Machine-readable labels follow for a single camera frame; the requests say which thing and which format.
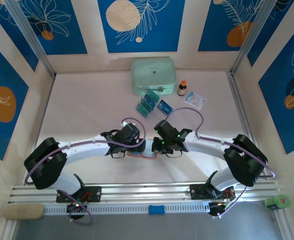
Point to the aluminium mounting rail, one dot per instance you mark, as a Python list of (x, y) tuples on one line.
[(146, 191)]

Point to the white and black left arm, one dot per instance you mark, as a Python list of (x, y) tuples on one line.
[(86, 150)]

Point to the teal credit card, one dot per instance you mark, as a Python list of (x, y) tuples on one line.
[(149, 100), (142, 110), (152, 94), (146, 105)]

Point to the aluminium frame post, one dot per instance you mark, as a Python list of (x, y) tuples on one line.
[(31, 40), (254, 35)]

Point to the aluminium side rail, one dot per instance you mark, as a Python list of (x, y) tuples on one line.
[(244, 125)]

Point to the green cylinder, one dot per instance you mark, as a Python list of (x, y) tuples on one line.
[(277, 202)]

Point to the teal blue packets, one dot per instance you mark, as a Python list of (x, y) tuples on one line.
[(155, 113)]

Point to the orange card holder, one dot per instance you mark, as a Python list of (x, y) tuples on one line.
[(146, 155)]

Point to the beige foam block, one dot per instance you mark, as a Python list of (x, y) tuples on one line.
[(24, 211)]

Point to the blue bone-shaped clip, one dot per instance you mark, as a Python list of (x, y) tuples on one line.
[(156, 210)]

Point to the mint green zip case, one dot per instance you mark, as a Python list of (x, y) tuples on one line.
[(151, 75)]

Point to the white blue sachet packet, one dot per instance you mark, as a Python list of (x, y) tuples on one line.
[(195, 100)]

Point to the brown bottle orange cap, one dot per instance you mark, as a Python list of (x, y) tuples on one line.
[(182, 88)]

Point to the blue panel with cream circle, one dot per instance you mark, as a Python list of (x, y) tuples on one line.
[(146, 37)]

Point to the blue credit card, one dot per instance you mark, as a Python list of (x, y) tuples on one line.
[(164, 107)]

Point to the black controller board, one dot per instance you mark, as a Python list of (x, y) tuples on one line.
[(219, 207), (76, 207)]

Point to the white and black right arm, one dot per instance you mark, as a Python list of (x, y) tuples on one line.
[(207, 147)]

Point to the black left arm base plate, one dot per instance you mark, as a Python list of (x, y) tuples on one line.
[(96, 193)]

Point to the blue floral wall panel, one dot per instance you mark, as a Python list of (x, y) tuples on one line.
[(61, 37), (282, 100), (14, 30), (1, 82), (212, 25), (272, 27)]

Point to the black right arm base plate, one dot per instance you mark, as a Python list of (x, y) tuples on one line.
[(196, 191)]

